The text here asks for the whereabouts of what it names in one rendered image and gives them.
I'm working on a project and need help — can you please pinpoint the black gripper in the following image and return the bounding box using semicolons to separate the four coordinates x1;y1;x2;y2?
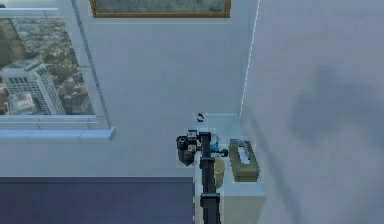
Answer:
175;112;230;168

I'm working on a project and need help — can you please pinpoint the blue mug with logo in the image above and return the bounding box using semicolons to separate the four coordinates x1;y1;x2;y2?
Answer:
210;132;221;152

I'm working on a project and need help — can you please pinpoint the beige cup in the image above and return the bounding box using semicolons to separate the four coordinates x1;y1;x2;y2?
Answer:
214;156;227;190

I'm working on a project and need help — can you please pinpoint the olive green tissue box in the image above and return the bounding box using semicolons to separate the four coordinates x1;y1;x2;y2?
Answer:
228;138;261;183

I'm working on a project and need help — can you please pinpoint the white bedside cabinet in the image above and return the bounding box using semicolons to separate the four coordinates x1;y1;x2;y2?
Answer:
192;112;268;224

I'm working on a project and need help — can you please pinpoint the dark blue bed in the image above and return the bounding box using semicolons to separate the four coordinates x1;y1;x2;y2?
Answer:
0;176;195;224

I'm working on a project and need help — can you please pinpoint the wooden framed picture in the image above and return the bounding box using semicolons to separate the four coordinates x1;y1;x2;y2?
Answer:
88;0;232;19

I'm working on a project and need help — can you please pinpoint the window with city view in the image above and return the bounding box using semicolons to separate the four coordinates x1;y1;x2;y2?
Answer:
0;6;117;142

